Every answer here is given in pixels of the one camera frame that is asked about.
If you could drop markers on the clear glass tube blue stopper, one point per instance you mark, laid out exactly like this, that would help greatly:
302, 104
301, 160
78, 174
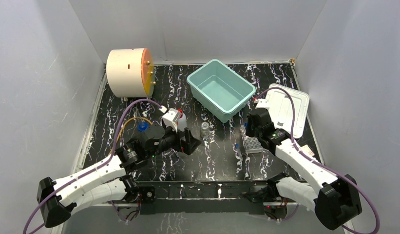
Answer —
142, 123

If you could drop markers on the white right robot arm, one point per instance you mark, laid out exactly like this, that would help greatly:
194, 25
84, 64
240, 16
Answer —
333, 198

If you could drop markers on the small paper label card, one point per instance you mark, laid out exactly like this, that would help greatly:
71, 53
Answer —
307, 150

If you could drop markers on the teal plastic bin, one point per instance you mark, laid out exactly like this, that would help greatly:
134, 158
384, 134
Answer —
220, 90

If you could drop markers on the small clear glass jar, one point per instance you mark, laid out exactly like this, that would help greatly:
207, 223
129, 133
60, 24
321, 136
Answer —
205, 129

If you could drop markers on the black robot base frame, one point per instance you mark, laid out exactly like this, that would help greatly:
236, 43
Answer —
251, 197

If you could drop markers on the clear acrylic test tube rack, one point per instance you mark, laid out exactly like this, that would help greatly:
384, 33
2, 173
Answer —
251, 145

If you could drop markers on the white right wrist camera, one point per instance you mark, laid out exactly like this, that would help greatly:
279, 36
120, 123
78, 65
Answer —
261, 103

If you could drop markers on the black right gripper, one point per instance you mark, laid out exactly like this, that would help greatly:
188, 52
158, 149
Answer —
248, 132

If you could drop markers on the blue capped tube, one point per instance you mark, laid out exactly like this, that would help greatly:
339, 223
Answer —
238, 153

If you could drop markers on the white wash bottle red cap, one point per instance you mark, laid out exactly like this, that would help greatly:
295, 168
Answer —
182, 122

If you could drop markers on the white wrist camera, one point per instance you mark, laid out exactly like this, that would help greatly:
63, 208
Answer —
170, 118
261, 103

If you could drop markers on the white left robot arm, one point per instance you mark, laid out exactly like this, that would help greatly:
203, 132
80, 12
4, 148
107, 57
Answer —
109, 179

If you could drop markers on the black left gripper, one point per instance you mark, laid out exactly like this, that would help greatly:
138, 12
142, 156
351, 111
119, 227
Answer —
182, 142

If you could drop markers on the cream cylindrical centrifuge machine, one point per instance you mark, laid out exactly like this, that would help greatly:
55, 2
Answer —
130, 73

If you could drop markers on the white plastic bin lid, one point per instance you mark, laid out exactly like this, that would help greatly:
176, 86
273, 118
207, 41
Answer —
288, 108

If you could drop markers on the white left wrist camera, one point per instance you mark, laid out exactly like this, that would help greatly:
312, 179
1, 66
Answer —
170, 118

